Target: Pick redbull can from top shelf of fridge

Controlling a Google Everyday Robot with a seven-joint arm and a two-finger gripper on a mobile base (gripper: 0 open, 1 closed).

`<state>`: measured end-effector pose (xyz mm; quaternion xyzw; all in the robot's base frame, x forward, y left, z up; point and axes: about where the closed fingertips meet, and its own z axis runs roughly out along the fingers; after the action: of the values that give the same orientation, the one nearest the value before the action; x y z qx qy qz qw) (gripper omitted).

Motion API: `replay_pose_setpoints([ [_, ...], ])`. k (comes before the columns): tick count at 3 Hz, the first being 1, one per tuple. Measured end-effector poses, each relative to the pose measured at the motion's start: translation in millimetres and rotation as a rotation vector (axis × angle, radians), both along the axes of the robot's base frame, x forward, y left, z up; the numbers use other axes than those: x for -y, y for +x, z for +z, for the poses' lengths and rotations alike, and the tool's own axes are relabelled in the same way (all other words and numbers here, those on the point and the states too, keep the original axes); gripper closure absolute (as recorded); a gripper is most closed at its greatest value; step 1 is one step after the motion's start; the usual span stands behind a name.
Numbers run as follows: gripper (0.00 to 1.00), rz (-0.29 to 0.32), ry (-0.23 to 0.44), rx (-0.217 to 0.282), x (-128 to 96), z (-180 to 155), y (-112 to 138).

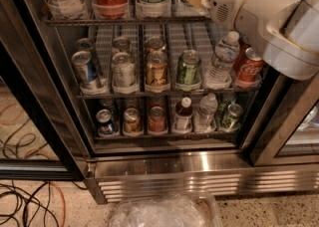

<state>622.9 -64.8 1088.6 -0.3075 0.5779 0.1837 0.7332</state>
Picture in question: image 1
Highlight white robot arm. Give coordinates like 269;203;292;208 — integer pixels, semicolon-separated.
186;0;319;81

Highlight red Coca-Cola can middle rear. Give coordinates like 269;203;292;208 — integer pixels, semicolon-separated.
233;36;250;70

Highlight clear water bottle middle shelf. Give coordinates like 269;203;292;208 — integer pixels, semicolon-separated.
208;31;240;84

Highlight clear water bottle shelf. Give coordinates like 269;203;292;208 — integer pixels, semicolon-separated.
208;31;240;84
193;93;218;133

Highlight gold can middle shelf rear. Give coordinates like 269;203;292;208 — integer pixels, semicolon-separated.
146;36;165;53

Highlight gold can shelf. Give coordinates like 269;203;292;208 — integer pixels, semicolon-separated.
146;51;167;87
124;108;142;133
146;36;165;53

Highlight green can middle shelf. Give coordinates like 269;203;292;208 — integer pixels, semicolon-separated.
176;50;201;86

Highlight green can shelf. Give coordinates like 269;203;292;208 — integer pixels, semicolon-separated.
217;92;236;115
176;50;201;86
220;104;243;129

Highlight gold can middle shelf front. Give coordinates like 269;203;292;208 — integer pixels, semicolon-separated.
146;51;167;87

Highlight red Coca-Cola can middle front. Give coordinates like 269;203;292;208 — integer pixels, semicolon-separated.
235;48;263;83

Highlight white can middle shelf rear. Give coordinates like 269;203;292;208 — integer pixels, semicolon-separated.
112;36;131;54

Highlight white can shelf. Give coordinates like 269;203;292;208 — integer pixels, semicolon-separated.
112;53;136;88
112;36;131;54

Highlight green can bottom shelf rear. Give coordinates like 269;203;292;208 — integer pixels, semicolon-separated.
217;92;236;115

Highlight white can middle shelf front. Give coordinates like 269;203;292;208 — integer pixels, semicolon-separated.
112;53;136;88

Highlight stainless steel fridge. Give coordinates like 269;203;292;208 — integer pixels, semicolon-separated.
41;0;318;204

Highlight blue can behind middle shelf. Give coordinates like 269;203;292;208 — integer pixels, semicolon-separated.
75;38;96;55

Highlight clear water bottle bottom shelf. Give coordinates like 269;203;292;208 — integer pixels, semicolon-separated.
193;93;218;133

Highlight green can bottom shelf front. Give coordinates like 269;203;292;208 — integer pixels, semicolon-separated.
220;104;243;129

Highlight red can bottom shelf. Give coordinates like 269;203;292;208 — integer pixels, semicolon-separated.
148;107;166;132

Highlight blue silver can middle shelf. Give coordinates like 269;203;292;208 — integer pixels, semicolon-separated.
71;51;102;90

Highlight gold can bottom shelf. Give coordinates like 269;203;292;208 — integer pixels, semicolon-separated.
124;108;142;133

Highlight blue Pepsi can bottom shelf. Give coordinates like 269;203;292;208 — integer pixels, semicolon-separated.
96;109;118;135

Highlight right glass fridge door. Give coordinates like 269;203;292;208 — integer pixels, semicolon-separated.
250;75;319;166

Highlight glass fridge door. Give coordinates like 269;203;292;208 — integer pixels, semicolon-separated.
0;0;89;180
250;75;319;166

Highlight left glass fridge door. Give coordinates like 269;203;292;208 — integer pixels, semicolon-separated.
0;0;89;180

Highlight brown juice bottle white cap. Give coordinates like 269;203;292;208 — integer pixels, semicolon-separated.
173;97;192;133

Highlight clear plastic bin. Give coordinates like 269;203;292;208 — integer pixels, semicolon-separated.
108;191;223;227

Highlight orange cable on floor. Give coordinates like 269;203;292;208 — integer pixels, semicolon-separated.
49;180;67;227

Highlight black cables on floor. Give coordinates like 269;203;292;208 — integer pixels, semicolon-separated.
0;180;61;227

